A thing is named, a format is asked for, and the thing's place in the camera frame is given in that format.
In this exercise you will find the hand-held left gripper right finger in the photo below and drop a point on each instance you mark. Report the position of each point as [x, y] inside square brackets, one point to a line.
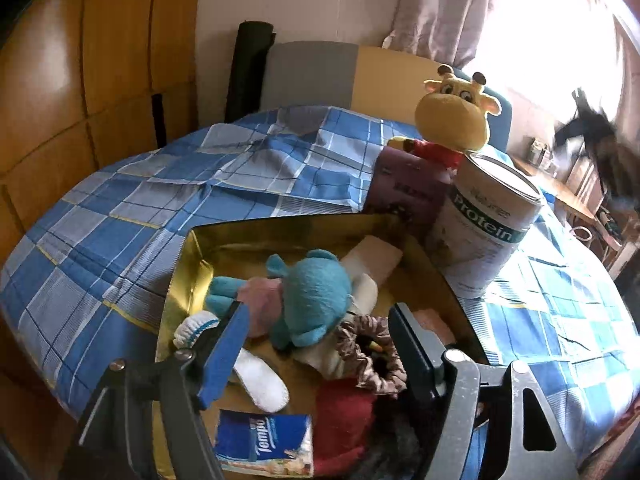
[412, 355]

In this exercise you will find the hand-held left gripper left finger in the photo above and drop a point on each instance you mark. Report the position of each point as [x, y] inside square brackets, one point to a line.
[225, 355]

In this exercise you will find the white striped sock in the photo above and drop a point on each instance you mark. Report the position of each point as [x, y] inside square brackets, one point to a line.
[260, 385]

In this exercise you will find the brown scrunchie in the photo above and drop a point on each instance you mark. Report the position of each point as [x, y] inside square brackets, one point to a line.
[350, 355]

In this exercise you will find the blue tissue pack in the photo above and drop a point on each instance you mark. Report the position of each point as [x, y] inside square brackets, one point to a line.
[260, 440]

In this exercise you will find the red plush item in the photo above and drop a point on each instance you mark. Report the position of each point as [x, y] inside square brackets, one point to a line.
[345, 420]

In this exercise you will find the blue plush toy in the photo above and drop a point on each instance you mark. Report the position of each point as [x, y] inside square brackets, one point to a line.
[315, 300]

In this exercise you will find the gold tin box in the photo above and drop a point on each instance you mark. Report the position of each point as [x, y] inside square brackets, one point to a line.
[240, 245]

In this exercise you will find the wooden desk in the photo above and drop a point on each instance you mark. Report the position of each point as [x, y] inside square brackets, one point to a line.
[565, 190]

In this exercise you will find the dark fuzzy cloth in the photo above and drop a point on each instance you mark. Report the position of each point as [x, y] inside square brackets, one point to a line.
[397, 445]

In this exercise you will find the window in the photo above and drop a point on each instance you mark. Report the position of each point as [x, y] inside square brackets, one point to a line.
[540, 35]

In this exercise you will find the white protein powder can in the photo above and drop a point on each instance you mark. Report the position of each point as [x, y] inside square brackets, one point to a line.
[480, 230]

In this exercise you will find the yellow giraffe plush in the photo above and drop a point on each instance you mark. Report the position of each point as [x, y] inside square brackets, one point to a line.
[450, 120]

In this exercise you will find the purple cardboard box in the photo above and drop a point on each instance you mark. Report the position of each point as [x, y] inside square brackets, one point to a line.
[400, 185]

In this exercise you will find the patterned curtain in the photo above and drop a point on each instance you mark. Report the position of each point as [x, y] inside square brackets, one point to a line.
[435, 5]

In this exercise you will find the black rolled mat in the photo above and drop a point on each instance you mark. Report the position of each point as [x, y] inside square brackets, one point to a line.
[247, 70]

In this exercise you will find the grey yellow blue headboard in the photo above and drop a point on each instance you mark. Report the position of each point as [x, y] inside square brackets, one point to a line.
[310, 75]

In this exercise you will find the wooden wardrobe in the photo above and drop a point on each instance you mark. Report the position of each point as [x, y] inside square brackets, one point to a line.
[75, 85]

